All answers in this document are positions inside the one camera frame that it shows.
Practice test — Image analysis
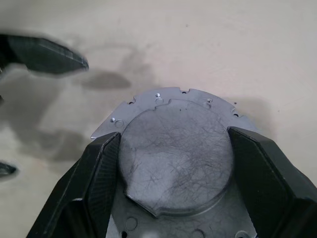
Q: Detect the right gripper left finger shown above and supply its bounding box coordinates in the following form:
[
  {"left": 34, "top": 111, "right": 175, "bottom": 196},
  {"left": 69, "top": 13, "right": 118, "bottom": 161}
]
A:
[{"left": 26, "top": 131, "right": 122, "bottom": 238}]

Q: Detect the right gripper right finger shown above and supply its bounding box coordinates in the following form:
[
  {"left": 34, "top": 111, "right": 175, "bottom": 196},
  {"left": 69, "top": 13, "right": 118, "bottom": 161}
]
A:
[{"left": 226, "top": 125, "right": 317, "bottom": 238}]

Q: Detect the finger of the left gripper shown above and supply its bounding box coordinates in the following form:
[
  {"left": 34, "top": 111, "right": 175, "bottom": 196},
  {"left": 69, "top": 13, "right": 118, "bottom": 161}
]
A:
[
  {"left": 0, "top": 34, "right": 89, "bottom": 75},
  {"left": 0, "top": 162, "right": 18, "bottom": 177}
]

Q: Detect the silver round motor lid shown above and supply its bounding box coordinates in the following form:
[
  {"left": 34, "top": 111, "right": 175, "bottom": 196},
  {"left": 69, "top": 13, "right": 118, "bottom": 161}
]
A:
[{"left": 91, "top": 86, "right": 258, "bottom": 238}]

